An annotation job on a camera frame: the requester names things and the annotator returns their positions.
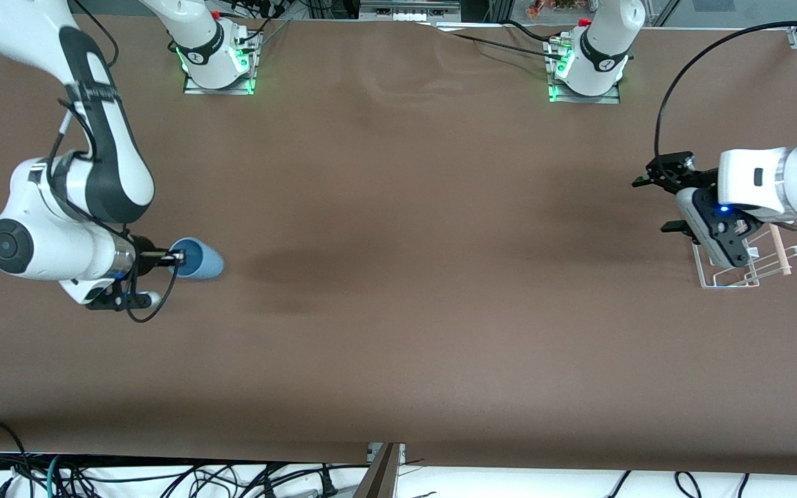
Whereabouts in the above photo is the blue plastic cup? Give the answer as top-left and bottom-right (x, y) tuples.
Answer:
(170, 237), (225, 281)

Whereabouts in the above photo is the brown table cover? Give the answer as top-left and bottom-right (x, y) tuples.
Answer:
(0, 12), (797, 478)

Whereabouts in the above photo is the white power strip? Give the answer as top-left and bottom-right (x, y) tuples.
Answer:
(359, 0), (462, 21)

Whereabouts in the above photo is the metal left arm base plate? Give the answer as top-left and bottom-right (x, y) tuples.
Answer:
(547, 38), (622, 105)

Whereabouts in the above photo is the white wire cup rack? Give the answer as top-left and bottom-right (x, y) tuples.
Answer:
(692, 225), (797, 289)

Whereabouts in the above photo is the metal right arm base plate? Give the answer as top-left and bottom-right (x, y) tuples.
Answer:
(182, 31), (259, 96)

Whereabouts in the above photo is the black base power cable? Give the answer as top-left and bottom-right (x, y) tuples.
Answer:
(448, 33), (568, 59)
(505, 19), (554, 42)

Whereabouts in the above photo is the teal floor cable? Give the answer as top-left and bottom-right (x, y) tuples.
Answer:
(44, 454), (67, 498)

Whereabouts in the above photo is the aluminium frame profile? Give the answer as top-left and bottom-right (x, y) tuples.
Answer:
(355, 443), (406, 498)

